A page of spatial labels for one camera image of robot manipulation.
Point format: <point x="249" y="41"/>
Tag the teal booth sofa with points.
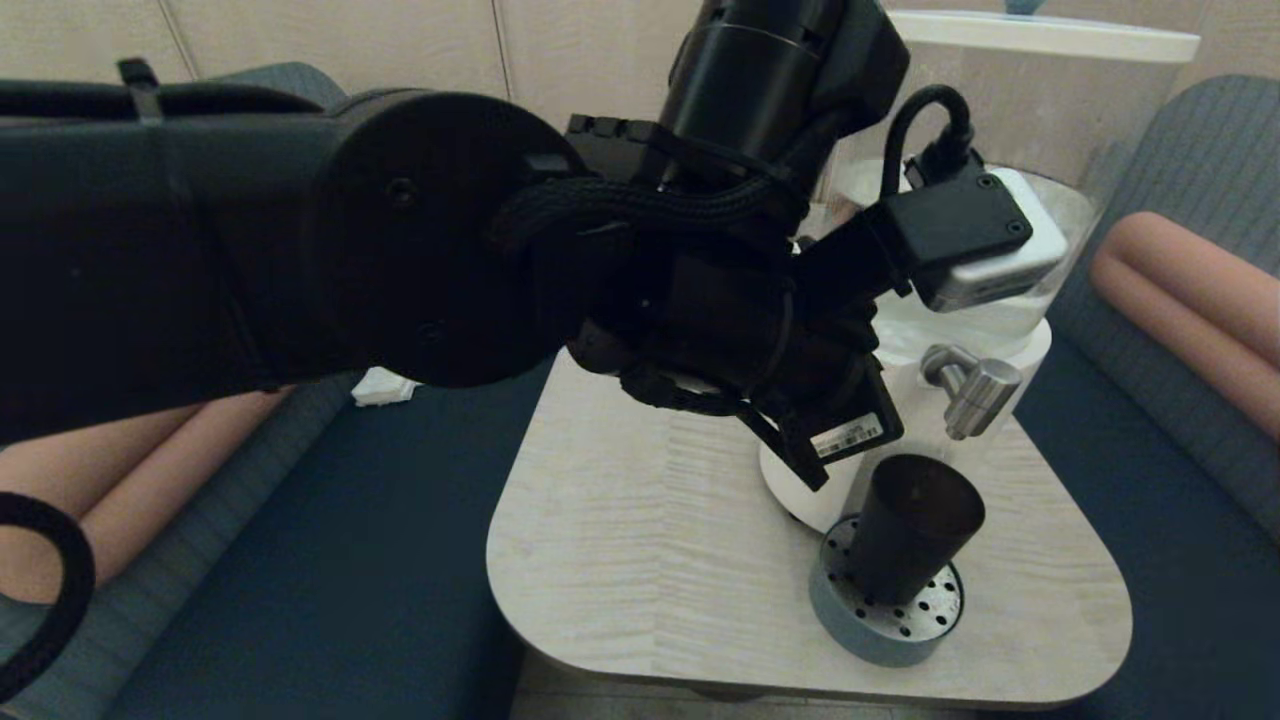
<point x="1150" y="520"/>
<point x="300" y="600"/>

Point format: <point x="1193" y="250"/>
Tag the white napkin stack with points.
<point x="385" y="388"/>

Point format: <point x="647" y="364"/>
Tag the teal left booth sofa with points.
<point x="300" y="600"/>

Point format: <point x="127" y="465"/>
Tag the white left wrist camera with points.
<point x="1000" y="275"/>

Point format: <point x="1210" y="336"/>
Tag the large blue perforated drip tray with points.
<point x="850" y="630"/>

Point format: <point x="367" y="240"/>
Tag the pink sofa bolster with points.
<point x="1190" y="290"/>
<point x="150" y="470"/>

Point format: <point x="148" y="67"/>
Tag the pink right sofa bolster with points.
<point x="1190" y="290"/>

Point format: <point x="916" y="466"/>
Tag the large white water dispenser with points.
<point x="1060" y="90"/>

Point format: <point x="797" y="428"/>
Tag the dark brown tall cup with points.
<point x="915" y="525"/>

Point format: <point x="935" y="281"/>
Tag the teal right booth sofa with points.
<point x="1150" y="520"/>

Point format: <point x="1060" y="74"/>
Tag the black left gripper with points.
<point x="760" y="340"/>

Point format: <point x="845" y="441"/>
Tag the pink left sofa bolster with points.
<point x="150" y="470"/>

